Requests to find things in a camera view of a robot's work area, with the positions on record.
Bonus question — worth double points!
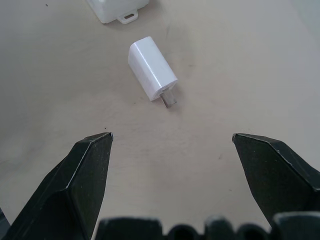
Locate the white plastic box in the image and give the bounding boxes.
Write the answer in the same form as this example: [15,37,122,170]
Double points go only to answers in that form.
[86,0,148,25]

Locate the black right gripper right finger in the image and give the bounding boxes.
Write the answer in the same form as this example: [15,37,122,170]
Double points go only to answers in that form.
[232,133,320,230]

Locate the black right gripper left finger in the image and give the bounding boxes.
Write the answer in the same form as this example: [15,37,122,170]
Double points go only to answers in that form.
[1,132,114,240]

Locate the white plug adapter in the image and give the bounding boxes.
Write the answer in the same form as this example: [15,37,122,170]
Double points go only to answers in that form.
[127,36,179,110]

